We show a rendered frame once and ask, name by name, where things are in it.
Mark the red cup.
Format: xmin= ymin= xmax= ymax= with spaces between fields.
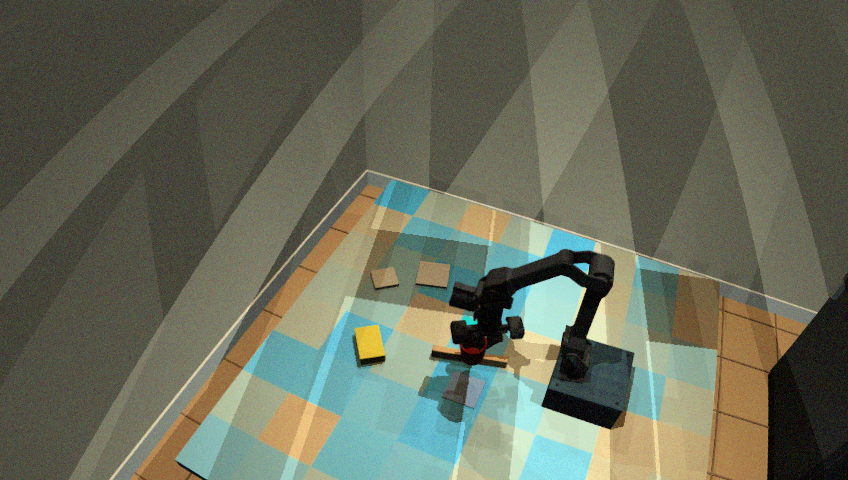
xmin=459 ymin=334 xmax=488 ymax=366

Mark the beige flat square tile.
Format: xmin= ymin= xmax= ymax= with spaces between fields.
xmin=416 ymin=261 xmax=450 ymax=289
xmin=370 ymin=267 xmax=399 ymax=290

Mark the yellow rectangular block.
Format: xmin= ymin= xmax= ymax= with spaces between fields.
xmin=354 ymin=325 xmax=386 ymax=365

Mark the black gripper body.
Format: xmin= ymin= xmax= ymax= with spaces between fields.
xmin=450 ymin=313 xmax=525 ymax=344

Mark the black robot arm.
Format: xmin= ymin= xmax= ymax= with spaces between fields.
xmin=449 ymin=249 xmax=615 ymax=384

